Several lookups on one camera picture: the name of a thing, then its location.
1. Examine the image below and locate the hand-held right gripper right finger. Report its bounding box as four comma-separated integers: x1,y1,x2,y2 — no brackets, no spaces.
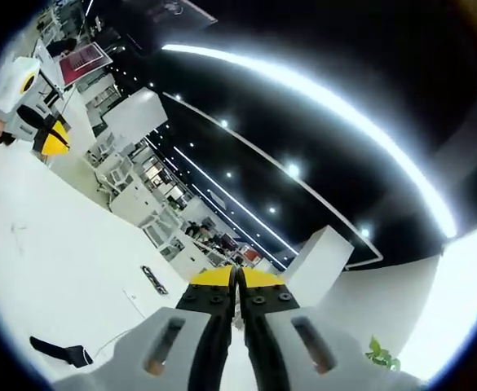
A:
239,266,422,391

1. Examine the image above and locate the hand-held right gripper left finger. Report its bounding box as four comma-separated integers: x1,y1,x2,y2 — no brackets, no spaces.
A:
52,266,239,391

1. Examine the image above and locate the black Velcro strap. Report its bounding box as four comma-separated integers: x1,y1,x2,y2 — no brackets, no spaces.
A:
29,336,95,366

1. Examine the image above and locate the small black desktop device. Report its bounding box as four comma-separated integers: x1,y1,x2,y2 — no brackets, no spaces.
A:
139,264,170,297

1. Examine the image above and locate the monitor on stand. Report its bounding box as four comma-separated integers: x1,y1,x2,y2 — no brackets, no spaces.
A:
58,42,113,86

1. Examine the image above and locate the group of white office chairs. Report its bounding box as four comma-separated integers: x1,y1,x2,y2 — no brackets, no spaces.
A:
86,134,190,257

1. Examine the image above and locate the green potted plant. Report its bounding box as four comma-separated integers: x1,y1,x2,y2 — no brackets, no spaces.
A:
364,336,402,371

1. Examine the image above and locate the small white square pillar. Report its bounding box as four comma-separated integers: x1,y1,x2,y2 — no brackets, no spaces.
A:
101,87,170,143

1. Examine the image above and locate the large white square pillar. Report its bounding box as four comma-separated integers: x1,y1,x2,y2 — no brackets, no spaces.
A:
285,226,356,305

